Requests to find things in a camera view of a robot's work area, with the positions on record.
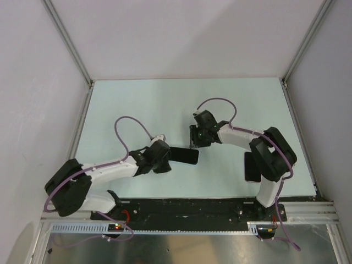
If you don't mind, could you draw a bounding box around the black smartphone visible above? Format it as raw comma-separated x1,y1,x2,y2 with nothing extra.
169,147,196,165

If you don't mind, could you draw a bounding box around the light blue phone case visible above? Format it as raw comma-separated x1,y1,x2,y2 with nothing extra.
194,150,199,164

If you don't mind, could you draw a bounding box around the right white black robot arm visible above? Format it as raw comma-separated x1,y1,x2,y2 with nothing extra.
190,110,297,221

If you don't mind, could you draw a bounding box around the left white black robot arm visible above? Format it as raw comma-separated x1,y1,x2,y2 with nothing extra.
45,139,171,219

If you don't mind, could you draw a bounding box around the black phone pink edge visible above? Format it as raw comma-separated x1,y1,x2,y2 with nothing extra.
244,152,261,183

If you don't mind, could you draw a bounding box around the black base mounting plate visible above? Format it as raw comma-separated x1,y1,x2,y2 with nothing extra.
106,198,287,222

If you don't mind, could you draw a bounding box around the left controller board with LEDs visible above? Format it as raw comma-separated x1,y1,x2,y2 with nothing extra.
108,223,124,232

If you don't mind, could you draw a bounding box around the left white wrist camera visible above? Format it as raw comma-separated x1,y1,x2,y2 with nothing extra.
151,134,166,144

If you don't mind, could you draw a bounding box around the left aluminium side rail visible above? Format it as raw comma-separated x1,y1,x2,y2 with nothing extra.
63,81,95,164

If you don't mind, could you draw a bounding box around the aluminium side rail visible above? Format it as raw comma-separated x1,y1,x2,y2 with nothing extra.
282,82,328,200
63,81,95,164

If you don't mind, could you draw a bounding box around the right controller board with wires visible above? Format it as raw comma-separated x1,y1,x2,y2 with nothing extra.
256,225,277,240

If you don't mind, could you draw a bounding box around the white slotted cable duct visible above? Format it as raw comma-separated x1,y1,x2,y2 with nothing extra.
51,222,258,235

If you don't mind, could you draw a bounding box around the right aluminium side rail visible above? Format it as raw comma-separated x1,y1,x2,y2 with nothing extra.
282,82,328,200

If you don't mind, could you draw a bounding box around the right aluminium corner post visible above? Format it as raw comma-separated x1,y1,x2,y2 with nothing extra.
282,0,336,85

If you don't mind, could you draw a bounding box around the aluminium corner post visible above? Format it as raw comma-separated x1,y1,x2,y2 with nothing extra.
282,0,336,85
41,0,93,87

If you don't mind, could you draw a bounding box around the left aluminium corner post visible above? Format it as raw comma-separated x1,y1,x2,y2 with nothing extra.
41,0,93,87

